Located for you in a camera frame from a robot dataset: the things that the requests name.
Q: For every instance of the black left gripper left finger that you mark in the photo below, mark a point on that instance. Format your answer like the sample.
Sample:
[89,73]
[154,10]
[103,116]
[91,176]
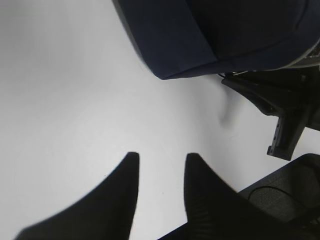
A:
[105,213]

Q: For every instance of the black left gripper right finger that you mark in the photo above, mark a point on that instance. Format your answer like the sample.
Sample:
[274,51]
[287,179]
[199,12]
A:
[216,212]

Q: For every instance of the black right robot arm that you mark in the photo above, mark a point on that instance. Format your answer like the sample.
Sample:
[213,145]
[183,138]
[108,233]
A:
[291,193]

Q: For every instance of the navy and white lunch bag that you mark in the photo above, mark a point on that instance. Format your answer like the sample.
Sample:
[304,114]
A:
[191,38]

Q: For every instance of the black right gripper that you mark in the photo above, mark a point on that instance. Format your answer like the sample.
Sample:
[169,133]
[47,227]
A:
[281,93]

